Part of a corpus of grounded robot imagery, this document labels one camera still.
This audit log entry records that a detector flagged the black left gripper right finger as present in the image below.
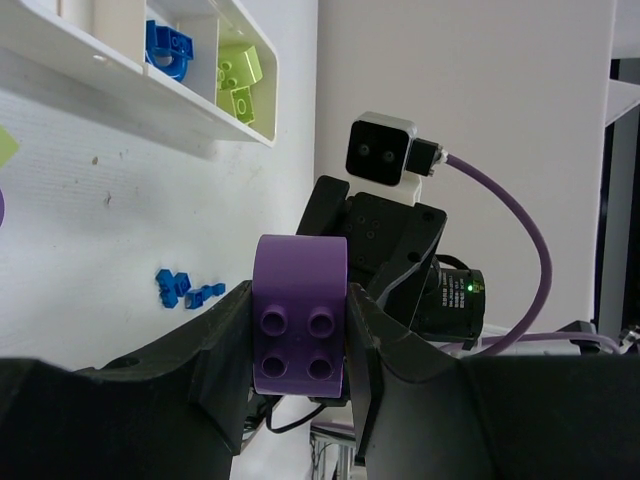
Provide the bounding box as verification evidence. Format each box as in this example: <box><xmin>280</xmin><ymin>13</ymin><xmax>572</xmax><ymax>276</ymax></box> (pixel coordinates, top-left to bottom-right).
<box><xmin>346</xmin><ymin>284</ymin><xmax>639</xmax><ymax>479</ymax></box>

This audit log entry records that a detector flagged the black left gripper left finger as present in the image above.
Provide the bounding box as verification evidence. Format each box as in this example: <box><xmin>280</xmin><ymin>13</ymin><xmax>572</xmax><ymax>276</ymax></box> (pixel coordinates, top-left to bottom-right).
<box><xmin>1</xmin><ymin>282</ymin><xmax>252</xmax><ymax>479</ymax></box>

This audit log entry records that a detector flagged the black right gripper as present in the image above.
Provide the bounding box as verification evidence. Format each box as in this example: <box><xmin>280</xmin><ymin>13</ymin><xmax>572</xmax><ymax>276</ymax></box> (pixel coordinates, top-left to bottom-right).
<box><xmin>296</xmin><ymin>175</ymin><xmax>447</xmax><ymax>328</ymax></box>

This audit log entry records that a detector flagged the purple rounded lego brick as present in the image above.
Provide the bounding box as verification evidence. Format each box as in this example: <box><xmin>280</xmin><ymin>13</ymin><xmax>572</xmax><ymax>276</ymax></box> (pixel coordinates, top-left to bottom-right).
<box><xmin>252</xmin><ymin>235</ymin><xmax>348</xmax><ymax>399</ymax></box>

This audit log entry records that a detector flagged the green square lego brick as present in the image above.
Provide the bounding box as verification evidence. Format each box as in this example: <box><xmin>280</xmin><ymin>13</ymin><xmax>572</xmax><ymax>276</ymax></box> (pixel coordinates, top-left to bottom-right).
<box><xmin>230</xmin><ymin>86</ymin><xmax>255</xmax><ymax>125</ymax></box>

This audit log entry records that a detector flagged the blue lego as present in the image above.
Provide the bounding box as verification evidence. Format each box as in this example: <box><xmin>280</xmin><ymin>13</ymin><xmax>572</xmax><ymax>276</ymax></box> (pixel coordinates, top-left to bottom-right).
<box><xmin>145</xmin><ymin>20</ymin><xmax>195</xmax><ymax>82</ymax></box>

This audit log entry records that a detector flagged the purple butterfly lego brick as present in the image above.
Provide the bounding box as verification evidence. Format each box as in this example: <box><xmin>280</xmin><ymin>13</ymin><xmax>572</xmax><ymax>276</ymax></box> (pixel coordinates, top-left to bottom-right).
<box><xmin>0</xmin><ymin>190</ymin><xmax>6</xmax><ymax>226</ymax></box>

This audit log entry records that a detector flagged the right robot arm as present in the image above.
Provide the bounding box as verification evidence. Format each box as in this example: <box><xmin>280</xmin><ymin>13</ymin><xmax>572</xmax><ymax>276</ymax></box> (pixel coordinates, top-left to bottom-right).
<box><xmin>297</xmin><ymin>175</ymin><xmax>486</xmax><ymax>350</ymax></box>

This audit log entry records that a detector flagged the blue lego brick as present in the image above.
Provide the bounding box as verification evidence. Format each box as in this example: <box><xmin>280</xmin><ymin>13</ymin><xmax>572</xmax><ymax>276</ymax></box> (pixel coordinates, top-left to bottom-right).
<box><xmin>155</xmin><ymin>269</ymin><xmax>191</xmax><ymax>309</ymax></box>
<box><xmin>184</xmin><ymin>283</ymin><xmax>226</xmax><ymax>310</ymax></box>

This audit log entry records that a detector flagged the white divided sorting tray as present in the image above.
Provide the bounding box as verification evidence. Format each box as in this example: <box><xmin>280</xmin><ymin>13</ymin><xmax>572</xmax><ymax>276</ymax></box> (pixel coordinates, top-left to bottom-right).
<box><xmin>1</xmin><ymin>1</ymin><xmax>278</xmax><ymax>147</ymax></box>

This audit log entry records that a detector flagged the green lego between purple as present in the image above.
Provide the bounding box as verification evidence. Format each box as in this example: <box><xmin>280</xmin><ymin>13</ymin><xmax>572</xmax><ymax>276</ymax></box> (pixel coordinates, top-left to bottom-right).
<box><xmin>0</xmin><ymin>126</ymin><xmax>19</xmax><ymax>167</ymax></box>

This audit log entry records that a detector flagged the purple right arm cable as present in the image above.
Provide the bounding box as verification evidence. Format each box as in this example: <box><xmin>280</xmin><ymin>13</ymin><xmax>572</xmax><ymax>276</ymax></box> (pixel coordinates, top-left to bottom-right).
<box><xmin>439</xmin><ymin>149</ymin><xmax>626</xmax><ymax>357</ymax></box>

